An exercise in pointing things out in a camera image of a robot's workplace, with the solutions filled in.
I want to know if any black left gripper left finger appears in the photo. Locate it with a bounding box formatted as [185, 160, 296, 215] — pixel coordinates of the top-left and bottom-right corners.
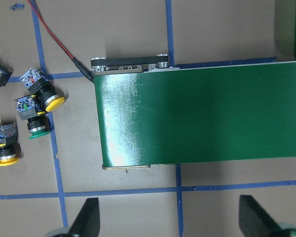
[69, 197, 100, 237]

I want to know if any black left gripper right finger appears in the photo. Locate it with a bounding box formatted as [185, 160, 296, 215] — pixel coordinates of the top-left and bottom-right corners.
[238, 195, 279, 237]

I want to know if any yellow push button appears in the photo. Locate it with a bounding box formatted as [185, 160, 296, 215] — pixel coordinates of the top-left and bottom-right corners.
[0, 122, 19, 167]
[19, 68, 65, 112]

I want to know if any green conveyor belt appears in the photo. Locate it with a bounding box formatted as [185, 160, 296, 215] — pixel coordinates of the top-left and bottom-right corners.
[94, 61, 296, 169]

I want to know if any red black power cable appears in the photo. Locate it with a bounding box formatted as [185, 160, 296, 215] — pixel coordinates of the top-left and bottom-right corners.
[27, 0, 96, 83]

